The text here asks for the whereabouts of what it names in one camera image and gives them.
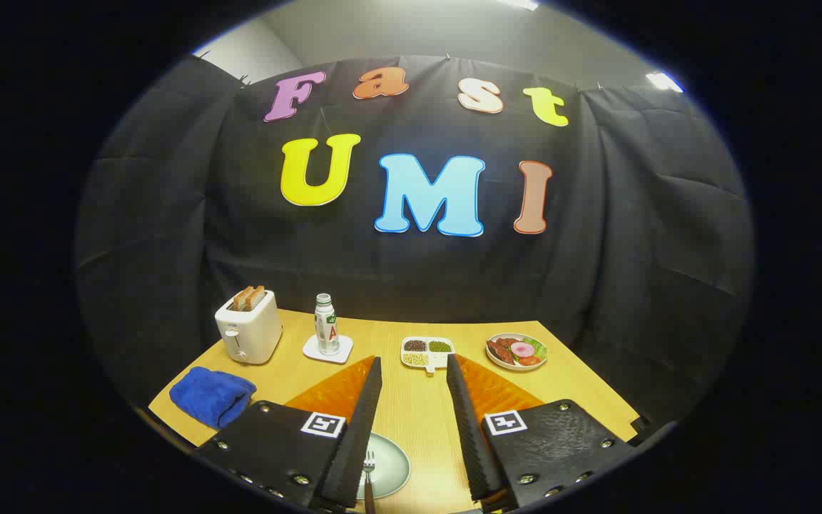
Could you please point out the brown toy meat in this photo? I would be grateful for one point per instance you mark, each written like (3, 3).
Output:
(502, 350)

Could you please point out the white square coaster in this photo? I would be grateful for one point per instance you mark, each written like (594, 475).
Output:
(345, 348)

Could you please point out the red toy tomato slice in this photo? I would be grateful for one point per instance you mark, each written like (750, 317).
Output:
(529, 360)

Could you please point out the brown toast slice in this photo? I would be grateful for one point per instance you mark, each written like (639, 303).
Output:
(257, 295)
(242, 298)

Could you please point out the pale green plate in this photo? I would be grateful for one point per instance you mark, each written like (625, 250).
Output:
(389, 467)

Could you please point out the black backdrop cloth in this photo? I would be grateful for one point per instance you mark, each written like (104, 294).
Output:
(168, 250)

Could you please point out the clear plastic drink bottle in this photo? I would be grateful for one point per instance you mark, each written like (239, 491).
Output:
(325, 328)

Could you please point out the white divided dish with beans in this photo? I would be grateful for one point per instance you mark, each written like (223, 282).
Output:
(443, 359)

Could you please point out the ceiling light panel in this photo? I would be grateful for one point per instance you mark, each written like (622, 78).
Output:
(519, 3)
(663, 81)

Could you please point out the blue folded cloth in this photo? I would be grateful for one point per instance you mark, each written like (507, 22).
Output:
(211, 396)

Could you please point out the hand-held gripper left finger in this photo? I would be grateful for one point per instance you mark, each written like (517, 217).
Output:
(362, 428)

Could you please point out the green toy lettuce leaf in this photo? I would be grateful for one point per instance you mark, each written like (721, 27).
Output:
(538, 348)

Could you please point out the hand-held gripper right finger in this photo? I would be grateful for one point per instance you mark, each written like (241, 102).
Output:
(464, 428)

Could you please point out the pink toy ham slice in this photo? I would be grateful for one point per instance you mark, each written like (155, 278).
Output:
(522, 349)

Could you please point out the white plate with toy food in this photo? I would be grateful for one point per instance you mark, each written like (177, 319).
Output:
(502, 363)

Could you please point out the white toaster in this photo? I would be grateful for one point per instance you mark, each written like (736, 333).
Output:
(250, 332)

